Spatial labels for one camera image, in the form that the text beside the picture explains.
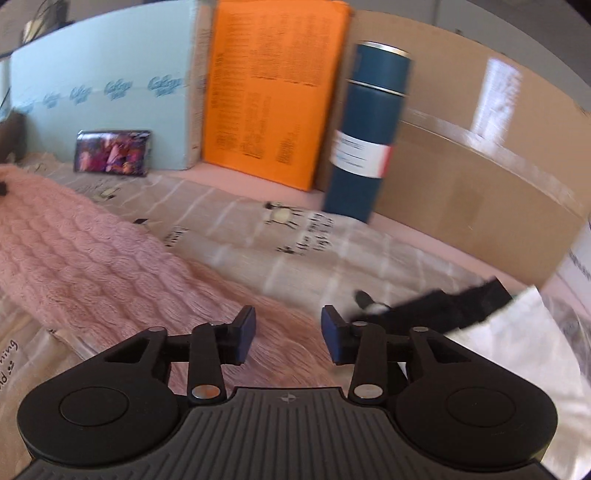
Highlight brown cardboard box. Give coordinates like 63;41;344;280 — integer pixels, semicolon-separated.
315;9;591;296

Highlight beige printed bed sheet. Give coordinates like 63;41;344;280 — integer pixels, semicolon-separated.
0;152;504;467

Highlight white cloth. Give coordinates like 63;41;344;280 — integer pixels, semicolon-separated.
400;285;591;480

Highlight colourful picture card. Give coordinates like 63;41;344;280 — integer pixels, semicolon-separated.
74;129;152;178

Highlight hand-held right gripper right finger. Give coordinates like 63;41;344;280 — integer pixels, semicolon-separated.
321;305;472;401

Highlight orange printed box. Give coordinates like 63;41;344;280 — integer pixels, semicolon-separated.
201;0;352;193

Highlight black cloth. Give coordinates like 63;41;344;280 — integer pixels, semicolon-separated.
353;276;513;336

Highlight pink knitted blanket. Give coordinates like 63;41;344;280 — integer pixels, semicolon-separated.
0;164;338;389

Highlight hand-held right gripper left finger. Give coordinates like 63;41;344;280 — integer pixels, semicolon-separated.
104;305;257;400

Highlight light blue foam board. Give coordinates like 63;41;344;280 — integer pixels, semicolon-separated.
8;0;212;171

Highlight dark blue thermos bottle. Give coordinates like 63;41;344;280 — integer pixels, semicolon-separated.
323;41;413;224

